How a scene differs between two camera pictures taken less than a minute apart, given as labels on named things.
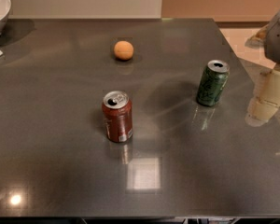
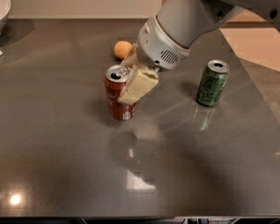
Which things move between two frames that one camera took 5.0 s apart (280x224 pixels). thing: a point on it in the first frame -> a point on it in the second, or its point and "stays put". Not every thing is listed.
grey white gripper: [278, 36] -> [157, 47]
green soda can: [214, 78] stays put
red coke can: [118, 109] -> [114, 81]
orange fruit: [123, 50] stays put
